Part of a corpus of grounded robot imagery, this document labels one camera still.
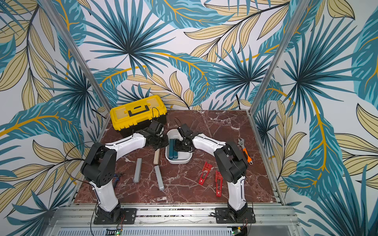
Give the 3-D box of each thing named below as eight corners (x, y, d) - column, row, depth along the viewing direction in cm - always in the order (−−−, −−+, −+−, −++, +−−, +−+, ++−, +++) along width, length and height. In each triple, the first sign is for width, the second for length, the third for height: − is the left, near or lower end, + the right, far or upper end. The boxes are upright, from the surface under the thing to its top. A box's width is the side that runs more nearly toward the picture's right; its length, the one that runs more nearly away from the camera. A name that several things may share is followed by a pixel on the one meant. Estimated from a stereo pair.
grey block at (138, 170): (135, 183, 86) (133, 181, 83) (138, 160, 95) (137, 158, 92) (139, 182, 86) (137, 180, 83) (142, 160, 95) (141, 158, 92)
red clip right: (215, 196, 82) (216, 195, 80) (215, 171, 91) (216, 170, 89) (222, 197, 82) (223, 196, 80) (221, 172, 91) (222, 171, 89)
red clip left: (195, 182, 87) (195, 180, 85) (205, 162, 94) (206, 161, 93) (203, 186, 85) (203, 185, 84) (212, 166, 93) (213, 164, 91)
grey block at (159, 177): (159, 191, 83) (159, 189, 81) (154, 168, 91) (153, 166, 89) (165, 189, 84) (164, 187, 81) (159, 167, 92) (158, 164, 89)
